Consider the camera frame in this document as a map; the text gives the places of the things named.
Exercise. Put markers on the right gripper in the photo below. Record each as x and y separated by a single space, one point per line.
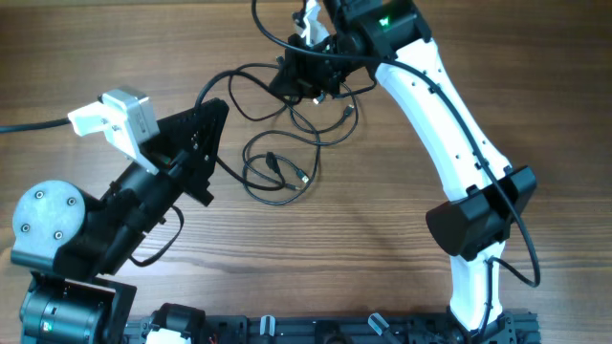
289 81

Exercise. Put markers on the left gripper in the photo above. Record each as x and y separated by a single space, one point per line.
188 137

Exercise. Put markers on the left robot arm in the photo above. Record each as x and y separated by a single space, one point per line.
73 242

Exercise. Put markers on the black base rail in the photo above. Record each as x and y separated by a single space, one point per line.
428 328

